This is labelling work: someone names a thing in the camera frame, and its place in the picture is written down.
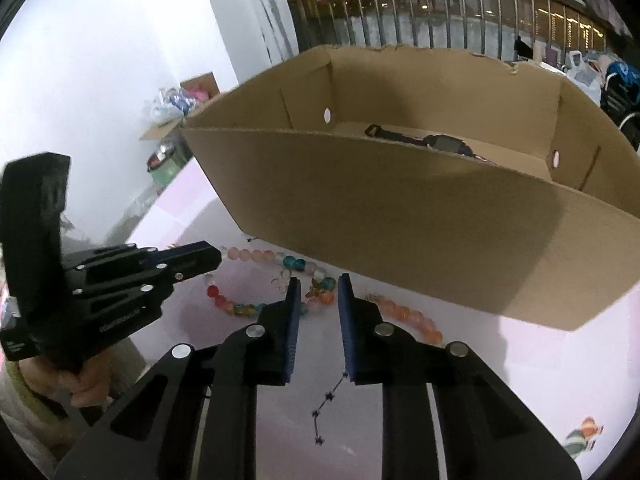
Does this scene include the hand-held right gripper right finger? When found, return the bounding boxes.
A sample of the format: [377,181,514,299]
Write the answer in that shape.
[337,272,583,480]

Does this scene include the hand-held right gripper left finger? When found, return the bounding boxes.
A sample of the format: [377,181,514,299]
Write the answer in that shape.
[55,277,303,480]

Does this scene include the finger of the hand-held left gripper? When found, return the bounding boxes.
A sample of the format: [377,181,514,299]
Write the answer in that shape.
[62,241,223,286]
[75,282,174,348]

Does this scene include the multicolour bead bracelet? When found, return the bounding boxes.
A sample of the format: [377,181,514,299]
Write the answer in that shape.
[204,245,337,319]

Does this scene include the orange bead bracelet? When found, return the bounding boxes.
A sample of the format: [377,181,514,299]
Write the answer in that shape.
[365,294,444,346]

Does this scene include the large cardboard box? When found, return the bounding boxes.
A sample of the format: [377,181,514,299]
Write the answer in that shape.
[179,45,640,332]

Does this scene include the person's left hand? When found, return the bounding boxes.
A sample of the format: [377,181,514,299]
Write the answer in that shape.
[22,349,114,409]

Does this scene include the metal pot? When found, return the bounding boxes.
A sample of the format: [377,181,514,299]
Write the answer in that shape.
[147,142,190,185]

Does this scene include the plastic bag of clothes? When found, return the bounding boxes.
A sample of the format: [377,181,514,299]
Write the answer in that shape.
[145,85,211,126]

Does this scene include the small cardboard box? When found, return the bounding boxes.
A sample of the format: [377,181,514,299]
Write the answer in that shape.
[139,72,222,142]

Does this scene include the pink printed tablecloth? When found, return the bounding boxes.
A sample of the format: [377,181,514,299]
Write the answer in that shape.
[102,157,640,480]

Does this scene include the black smartwatch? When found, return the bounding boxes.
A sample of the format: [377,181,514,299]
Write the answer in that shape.
[364,124,496,164]

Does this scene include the white curtain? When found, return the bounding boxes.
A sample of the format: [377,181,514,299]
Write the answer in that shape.
[239,0,302,68]

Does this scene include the metal balcony railing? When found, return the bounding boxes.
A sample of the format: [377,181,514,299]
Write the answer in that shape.
[292,0,618,63]

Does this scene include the small white plastic bag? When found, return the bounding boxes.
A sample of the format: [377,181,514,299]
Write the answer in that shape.
[565,50,602,107]

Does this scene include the wheelchair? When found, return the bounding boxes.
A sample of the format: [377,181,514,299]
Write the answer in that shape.
[599,62,640,153]

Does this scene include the blue bag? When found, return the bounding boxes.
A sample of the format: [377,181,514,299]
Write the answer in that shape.
[606,60,640,88]

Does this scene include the hanging pale garment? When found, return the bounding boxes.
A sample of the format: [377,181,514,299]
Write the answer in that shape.
[575,0,632,37]

